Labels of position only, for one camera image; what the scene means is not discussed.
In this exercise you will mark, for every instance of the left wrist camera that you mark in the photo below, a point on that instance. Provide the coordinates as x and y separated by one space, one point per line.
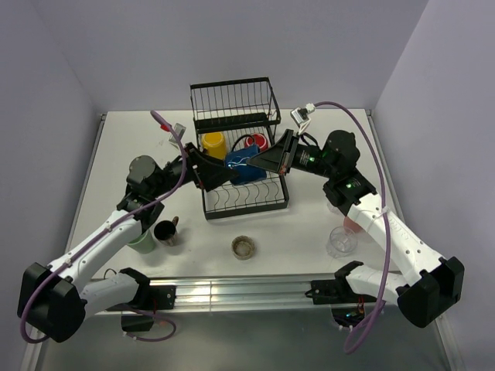
176 133

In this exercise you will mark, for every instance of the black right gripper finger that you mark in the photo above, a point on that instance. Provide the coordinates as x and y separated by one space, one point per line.
270 160
287 141

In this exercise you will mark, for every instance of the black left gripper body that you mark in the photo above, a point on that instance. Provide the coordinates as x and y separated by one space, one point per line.
172 174

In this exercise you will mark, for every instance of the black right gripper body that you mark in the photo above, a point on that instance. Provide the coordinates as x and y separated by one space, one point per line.
305 158

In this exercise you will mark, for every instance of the black wire dish rack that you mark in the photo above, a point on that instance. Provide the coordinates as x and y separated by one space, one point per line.
246 114

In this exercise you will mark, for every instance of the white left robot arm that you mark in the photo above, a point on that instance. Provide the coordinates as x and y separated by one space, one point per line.
136 213

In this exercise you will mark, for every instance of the green plastic cup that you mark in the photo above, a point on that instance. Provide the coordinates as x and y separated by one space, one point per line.
143 244

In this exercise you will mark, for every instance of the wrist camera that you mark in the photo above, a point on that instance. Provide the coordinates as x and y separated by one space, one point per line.
300 116
176 133

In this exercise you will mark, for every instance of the red mug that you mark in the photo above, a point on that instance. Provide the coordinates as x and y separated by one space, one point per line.
261 141

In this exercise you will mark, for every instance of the small brown glass jar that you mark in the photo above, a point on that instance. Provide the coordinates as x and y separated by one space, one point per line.
243 247

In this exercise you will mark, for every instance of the dark blue mug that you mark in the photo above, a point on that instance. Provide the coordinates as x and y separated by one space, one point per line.
243 149

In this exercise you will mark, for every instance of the clear glass front right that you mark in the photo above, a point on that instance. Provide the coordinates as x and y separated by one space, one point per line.
342 242

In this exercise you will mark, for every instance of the aluminium frame rail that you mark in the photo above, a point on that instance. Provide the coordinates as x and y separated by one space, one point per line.
232 290

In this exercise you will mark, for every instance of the clear glass near blue mug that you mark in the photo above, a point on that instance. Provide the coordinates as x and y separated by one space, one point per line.
332 208

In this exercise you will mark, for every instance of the yellow ceramic mug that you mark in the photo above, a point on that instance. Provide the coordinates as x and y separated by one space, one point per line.
214 144

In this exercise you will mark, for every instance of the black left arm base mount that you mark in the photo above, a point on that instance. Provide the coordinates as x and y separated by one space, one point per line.
145 315

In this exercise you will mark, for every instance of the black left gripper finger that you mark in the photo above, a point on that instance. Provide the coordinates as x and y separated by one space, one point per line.
215 176
201 162

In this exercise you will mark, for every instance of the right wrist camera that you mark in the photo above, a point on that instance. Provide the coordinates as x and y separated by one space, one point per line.
300 116

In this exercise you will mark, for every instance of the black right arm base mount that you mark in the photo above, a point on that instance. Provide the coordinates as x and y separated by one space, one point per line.
348 309

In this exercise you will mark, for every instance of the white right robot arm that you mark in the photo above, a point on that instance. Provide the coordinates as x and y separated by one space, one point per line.
428 283

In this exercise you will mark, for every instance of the black metal mug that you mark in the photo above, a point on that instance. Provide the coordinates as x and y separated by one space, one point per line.
166 231

